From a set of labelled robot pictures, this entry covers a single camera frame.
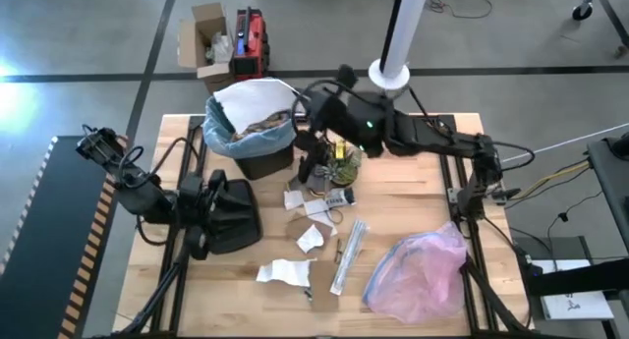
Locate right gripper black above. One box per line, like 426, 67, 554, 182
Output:
293, 86, 363, 156

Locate black plastic trash bin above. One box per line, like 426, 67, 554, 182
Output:
234, 144, 296, 182

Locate black bin with blue liner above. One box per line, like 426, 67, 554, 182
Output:
201, 95, 297, 160

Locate small white paper scrap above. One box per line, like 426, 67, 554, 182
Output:
283, 190, 306, 211
303, 197, 339, 237
296, 223, 326, 254

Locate small white black package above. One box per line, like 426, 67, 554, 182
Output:
323, 187, 357, 208

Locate large white paper sheet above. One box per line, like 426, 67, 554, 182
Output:
212, 77, 301, 135

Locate white paper with black print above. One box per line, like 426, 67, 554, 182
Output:
255, 257, 317, 289

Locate clear plastic packaging strip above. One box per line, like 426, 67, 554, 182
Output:
328, 217, 371, 297

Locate pink plastic trash bag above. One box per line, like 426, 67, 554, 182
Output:
362, 219, 470, 326

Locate black grey work glove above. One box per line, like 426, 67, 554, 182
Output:
297, 149, 331, 183
287, 171, 329, 196

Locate potted succulent plant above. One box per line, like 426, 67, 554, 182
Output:
318, 141, 364, 188

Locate red black tool case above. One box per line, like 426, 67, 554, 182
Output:
229, 5, 271, 85

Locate clear plastic wrap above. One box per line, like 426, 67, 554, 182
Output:
204, 30, 234, 66

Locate white pole with round base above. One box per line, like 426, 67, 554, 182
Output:
367, 0, 432, 91

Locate open cardboard box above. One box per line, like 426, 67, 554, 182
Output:
176, 1, 237, 92

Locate black floor mat orange stripes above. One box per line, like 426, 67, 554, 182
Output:
0, 135, 132, 339

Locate grey platform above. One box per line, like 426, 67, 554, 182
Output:
510, 234, 595, 264

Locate cart leg with caster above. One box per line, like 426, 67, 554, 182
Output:
569, 0, 629, 53

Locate black flat bar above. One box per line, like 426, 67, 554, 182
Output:
526, 256, 629, 300

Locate black side desk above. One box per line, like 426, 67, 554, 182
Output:
586, 131, 629, 261

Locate white paper booklet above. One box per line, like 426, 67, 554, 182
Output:
533, 257, 616, 322

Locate black aluminium table frame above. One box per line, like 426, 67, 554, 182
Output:
115, 112, 540, 339

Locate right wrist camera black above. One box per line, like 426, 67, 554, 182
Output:
336, 63, 359, 90

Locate black floor cable tangle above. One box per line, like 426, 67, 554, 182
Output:
424, 0, 494, 21

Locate thin black power cable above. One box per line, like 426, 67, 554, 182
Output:
545, 190, 604, 242

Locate white cord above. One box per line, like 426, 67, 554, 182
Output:
500, 121, 629, 164

